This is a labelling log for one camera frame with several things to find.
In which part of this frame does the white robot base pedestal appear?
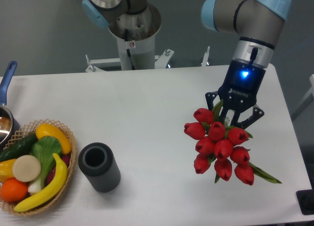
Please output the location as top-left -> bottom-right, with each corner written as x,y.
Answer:
81,0 -> 162,71

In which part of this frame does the white chair part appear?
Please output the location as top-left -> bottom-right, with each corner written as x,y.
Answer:
290,74 -> 314,122

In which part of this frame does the yellow banana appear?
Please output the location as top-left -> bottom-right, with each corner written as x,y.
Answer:
14,153 -> 68,212

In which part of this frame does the white metal base frame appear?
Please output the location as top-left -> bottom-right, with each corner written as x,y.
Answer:
85,46 -> 210,73

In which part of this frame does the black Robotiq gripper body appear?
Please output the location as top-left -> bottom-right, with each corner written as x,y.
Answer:
218,60 -> 265,119

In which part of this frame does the blue handled saucepan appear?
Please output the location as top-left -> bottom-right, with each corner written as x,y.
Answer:
0,61 -> 20,152

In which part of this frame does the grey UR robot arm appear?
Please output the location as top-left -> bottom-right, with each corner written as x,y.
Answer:
201,0 -> 291,129

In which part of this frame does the red tulip bouquet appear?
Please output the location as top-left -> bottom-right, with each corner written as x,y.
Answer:
184,101 -> 281,186

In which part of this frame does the yellow bell pepper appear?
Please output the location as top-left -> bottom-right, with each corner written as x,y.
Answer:
0,159 -> 16,182

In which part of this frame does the beige round disc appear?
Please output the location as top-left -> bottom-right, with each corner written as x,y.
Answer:
12,155 -> 41,182

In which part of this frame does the green cucumber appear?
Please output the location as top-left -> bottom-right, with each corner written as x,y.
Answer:
0,133 -> 38,162

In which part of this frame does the orange fruit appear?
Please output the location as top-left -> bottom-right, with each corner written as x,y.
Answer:
0,178 -> 28,202

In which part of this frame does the green bok choy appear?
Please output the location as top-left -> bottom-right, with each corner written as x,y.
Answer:
28,136 -> 62,195

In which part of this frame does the woven wicker basket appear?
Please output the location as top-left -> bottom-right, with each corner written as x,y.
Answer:
0,119 -> 77,216

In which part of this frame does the dark grey ribbed vase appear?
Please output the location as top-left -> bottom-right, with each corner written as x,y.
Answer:
78,142 -> 121,193

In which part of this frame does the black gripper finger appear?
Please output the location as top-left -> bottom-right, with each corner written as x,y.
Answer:
205,91 -> 223,112
232,104 -> 264,129

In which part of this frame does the black device at table edge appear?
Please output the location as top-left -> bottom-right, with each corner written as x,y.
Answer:
296,189 -> 314,215

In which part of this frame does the dark red vegetable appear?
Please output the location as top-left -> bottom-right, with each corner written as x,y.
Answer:
46,154 -> 71,185

